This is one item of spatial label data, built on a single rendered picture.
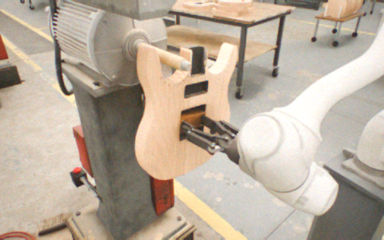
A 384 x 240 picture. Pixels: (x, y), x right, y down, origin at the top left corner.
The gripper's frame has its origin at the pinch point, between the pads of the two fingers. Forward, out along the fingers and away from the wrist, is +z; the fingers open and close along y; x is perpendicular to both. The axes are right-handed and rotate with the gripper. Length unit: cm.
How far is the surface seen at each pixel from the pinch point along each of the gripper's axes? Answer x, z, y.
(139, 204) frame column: -60, 35, 3
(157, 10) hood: 32.3, -9.7, -20.9
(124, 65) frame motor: 13.8, 18.9, -11.6
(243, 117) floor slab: -85, 101, 172
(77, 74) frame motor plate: 5.2, 42.3, -17.0
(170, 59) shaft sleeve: 19.6, 1.0, -9.0
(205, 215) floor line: -99, 37, 55
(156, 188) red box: -53, 33, 12
